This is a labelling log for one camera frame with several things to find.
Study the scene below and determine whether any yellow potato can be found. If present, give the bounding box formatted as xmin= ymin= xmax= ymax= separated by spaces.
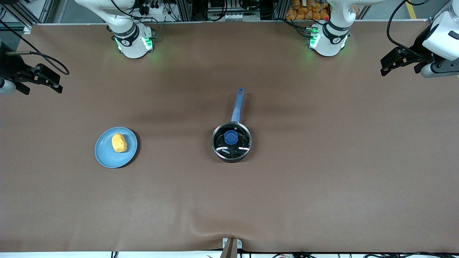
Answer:
xmin=112 ymin=134 xmax=128 ymax=153

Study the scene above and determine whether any glass lid with blue knob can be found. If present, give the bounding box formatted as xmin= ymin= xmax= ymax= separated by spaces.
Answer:
xmin=212 ymin=123 xmax=252 ymax=160

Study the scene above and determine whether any bag of orange items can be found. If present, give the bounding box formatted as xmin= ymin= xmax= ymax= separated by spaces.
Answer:
xmin=285 ymin=0 xmax=331 ymax=21

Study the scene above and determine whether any blue round plate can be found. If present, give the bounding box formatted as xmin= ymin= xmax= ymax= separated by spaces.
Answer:
xmin=94 ymin=126 xmax=138 ymax=169

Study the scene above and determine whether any white power strip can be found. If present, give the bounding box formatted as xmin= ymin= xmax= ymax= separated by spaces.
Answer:
xmin=138 ymin=0 xmax=170 ymax=15

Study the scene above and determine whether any brown table cover mat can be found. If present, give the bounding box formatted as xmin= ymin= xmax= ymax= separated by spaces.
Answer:
xmin=0 ymin=21 xmax=459 ymax=253

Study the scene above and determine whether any white connector block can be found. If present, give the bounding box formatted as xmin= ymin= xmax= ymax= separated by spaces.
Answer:
xmin=208 ymin=13 xmax=249 ymax=21

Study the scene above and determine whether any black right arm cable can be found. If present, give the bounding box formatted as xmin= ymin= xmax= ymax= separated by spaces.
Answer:
xmin=0 ymin=21 xmax=70 ymax=76

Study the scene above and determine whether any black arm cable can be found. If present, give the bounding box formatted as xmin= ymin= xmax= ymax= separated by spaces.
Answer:
xmin=386 ymin=0 xmax=431 ymax=58
xmin=0 ymin=21 xmax=70 ymax=76

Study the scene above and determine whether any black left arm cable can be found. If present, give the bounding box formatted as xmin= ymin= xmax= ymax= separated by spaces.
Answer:
xmin=386 ymin=0 xmax=431 ymax=58

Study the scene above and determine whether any black pot with blue handle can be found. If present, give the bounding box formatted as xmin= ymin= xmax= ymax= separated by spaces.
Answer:
xmin=211 ymin=88 xmax=252 ymax=163

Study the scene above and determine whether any metal clamp bracket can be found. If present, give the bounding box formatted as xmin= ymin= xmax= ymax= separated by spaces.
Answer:
xmin=219 ymin=237 xmax=243 ymax=258

